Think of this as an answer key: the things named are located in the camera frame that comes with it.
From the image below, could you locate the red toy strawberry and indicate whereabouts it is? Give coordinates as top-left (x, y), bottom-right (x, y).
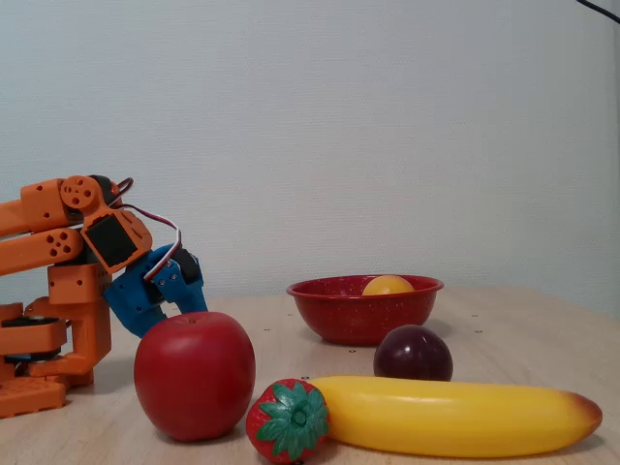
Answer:
top-left (245, 378), bottom-right (331, 461)

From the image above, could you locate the dark purple toy plum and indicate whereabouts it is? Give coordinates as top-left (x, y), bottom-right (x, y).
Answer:
top-left (372, 324), bottom-right (454, 383)

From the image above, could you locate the yellow toy banana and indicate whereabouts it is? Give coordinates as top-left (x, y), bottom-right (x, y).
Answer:
top-left (307, 374), bottom-right (605, 459)

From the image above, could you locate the red speckled enamel bowl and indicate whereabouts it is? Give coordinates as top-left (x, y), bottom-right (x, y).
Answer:
top-left (285, 274), bottom-right (445, 348)

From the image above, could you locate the thin black hanging cable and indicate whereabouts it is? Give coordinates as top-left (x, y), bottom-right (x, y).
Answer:
top-left (575, 0), bottom-right (620, 24)

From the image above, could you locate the orange yellow toy peach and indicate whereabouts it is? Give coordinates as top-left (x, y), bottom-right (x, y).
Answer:
top-left (361, 274), bottom-right (417, 297)

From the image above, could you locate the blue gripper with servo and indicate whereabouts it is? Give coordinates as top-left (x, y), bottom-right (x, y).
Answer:
top-left (103, 244), bottom-right (210, 339)

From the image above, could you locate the red toy apple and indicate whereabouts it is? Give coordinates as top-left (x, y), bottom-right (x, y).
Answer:
top-left (134, 311), bottom-right (257, 443)

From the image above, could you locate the white red black servo cable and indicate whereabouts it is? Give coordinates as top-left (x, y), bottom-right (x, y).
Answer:
top-left (120, 202), bottom-right (184, 283)
top-left (108, 176), bottom-right (136, 207)

